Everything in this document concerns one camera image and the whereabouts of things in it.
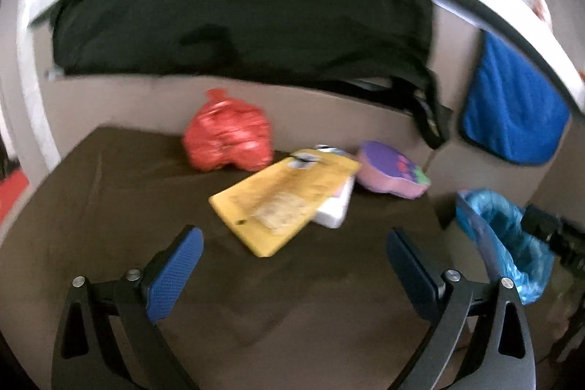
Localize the purple eggplant sponge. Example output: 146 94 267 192
356 140 431 200

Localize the yellow snack package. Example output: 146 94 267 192
209 148 360 257

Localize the blue-lined trash bin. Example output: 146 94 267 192
456 189 554 305

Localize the white tissue pack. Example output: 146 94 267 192
312 144 357 230

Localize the blue hanging cloth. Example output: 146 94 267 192
459 31 569 166

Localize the red plastic bag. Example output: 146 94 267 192
181 88 273 172

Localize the black hanging bag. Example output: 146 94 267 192
50 0 450 149

